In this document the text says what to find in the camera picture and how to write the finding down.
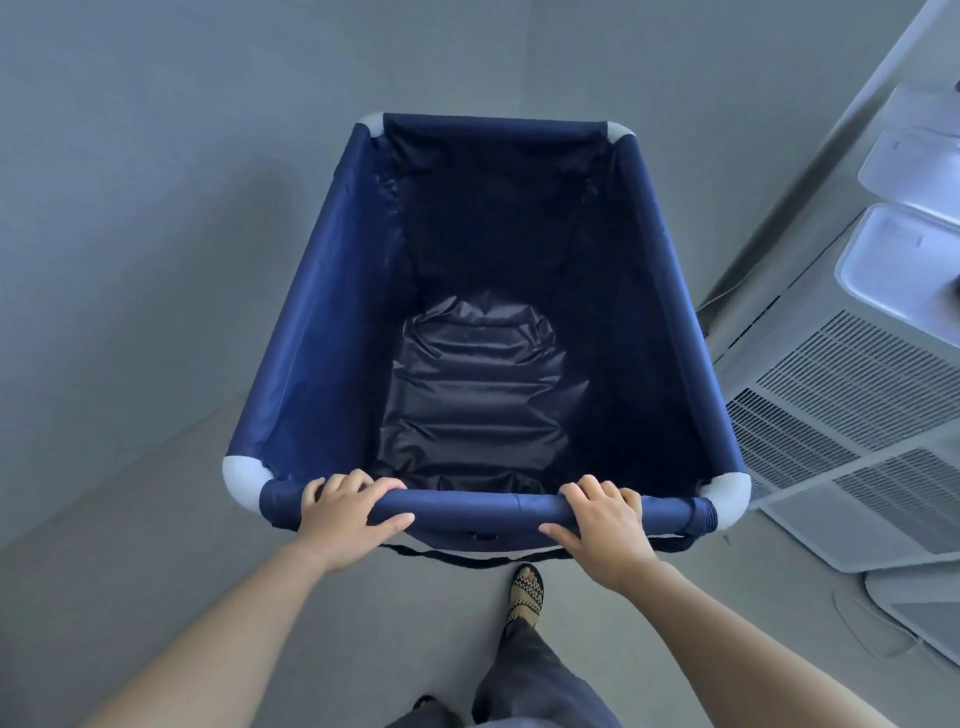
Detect person's left hand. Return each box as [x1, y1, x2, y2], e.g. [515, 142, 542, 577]
[288, 469, 416, 577]

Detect person's right hand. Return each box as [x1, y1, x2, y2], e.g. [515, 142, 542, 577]
[538, 474, 665, 598]

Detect navy fabric laundry cart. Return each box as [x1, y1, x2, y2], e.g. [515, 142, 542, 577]
[221, 112, 754, 573]

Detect person's left forearm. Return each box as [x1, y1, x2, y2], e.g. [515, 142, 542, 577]
[74, 543, 361, 728]

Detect person's right forearm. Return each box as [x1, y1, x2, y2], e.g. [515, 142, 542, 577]
[618, 558, 901, 728]

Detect person's grey trousers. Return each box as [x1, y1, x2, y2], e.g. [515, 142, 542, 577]
[382, 618, 624, 728]

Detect white air purifier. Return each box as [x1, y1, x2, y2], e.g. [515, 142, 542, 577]
[858, 127, 960, 226]
[862, 553, 960, 669]
[712, 202, 960, 575]
[877, 80, 960, 136]

